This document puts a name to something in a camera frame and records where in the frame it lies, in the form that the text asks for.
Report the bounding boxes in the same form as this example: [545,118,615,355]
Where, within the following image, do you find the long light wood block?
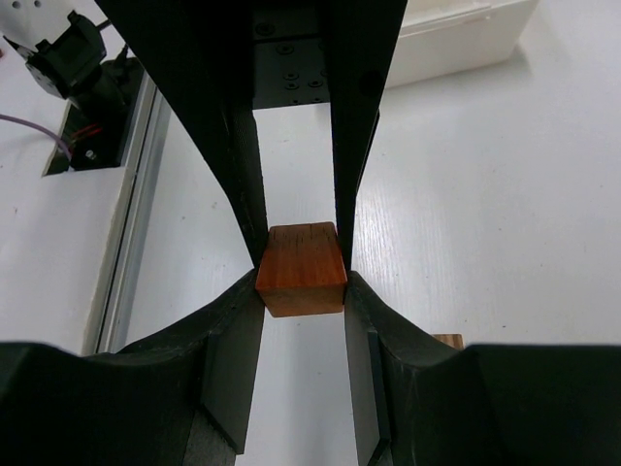
[434,334,465,350]

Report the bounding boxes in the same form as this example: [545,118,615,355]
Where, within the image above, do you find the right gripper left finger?
[1,272,264,465]

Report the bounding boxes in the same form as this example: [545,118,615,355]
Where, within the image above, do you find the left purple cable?
[0,114,74,157]

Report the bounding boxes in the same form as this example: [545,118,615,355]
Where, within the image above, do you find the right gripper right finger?
[344,272,620,465]

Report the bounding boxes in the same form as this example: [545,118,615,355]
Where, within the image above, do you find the white plastic bin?
[385,0,538,88]

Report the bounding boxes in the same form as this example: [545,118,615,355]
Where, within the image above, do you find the orange triangular wood block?
[255,221,347,318]

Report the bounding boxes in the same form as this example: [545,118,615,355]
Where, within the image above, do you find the front aluminium rail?
[82,76,171,355]

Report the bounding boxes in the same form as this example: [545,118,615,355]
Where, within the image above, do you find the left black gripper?
[98,0,408,268]

